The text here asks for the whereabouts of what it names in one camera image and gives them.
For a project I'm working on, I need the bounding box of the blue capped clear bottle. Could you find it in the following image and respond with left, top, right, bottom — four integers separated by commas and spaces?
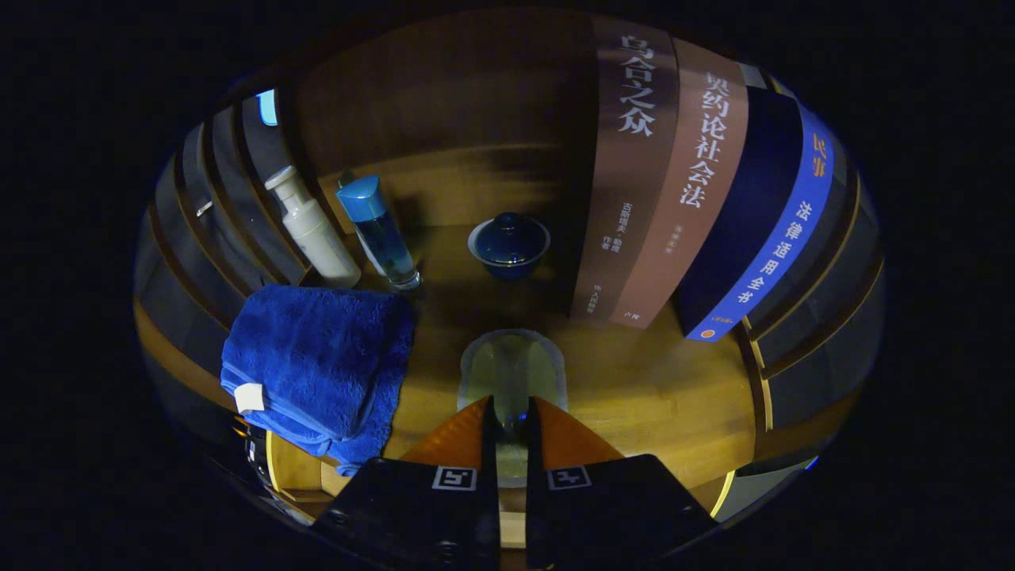
335, 174, 422, 292

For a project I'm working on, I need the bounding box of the wooden cabinet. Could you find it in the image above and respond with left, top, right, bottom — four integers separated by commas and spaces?
133, 8, 887, 548

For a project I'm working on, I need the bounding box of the white pump bottle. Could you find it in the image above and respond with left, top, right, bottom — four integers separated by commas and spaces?
264, 165, 362, 289

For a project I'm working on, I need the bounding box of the dark blue lidded teacup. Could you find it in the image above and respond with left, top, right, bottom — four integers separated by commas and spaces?
467, 211, 551, 282

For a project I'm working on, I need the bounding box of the reddish brown book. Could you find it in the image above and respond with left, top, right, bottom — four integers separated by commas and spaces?
609, 36, 750, 330

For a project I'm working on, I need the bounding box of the dark brown book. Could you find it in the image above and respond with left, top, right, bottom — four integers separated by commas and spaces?
569, 16, 681, 322

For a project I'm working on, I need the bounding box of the green and white slipper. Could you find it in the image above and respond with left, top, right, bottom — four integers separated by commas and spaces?
458, 329, 569, 489

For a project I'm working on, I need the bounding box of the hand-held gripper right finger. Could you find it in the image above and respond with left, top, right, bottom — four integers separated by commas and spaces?
525, 395, 718, 570

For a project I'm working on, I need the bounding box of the wooden countertop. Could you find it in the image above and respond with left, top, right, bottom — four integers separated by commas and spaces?
262, 147, 762, 496

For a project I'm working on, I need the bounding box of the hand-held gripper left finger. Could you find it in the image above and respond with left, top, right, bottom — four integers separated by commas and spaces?
309, 395, 500, 571

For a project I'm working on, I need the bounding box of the blue book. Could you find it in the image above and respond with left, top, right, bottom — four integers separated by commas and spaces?
674, 87, 836, 343

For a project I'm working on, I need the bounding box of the folded blue towel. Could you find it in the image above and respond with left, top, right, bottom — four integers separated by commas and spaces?
220, 283, 417, 477

